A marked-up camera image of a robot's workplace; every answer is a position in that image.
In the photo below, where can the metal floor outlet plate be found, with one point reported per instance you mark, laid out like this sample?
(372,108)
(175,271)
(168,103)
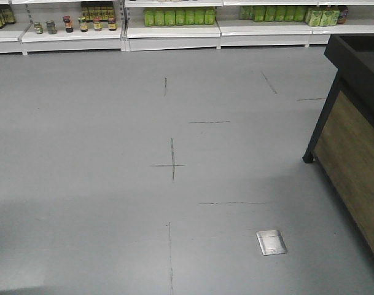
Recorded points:
(271,242)

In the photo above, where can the red label sauce jar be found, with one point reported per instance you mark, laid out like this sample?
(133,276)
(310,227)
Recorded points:
(111,24)

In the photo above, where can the orange label sauce jar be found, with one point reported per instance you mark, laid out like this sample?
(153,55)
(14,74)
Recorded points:
(97,24)

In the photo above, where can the yellow label sauce jar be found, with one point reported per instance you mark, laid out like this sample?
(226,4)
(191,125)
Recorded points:
(82,24)

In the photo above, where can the black wooden display stand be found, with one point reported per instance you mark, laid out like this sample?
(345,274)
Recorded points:
(342,142)

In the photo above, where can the red-lid sauce jar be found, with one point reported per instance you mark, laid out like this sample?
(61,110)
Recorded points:
(68,24)

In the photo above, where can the small green-lid jar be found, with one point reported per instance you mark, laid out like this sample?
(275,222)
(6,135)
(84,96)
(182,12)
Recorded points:
(51,27)
(38,28)

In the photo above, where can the white store shelf unit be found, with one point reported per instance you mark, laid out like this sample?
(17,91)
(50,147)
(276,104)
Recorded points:
(132,35)

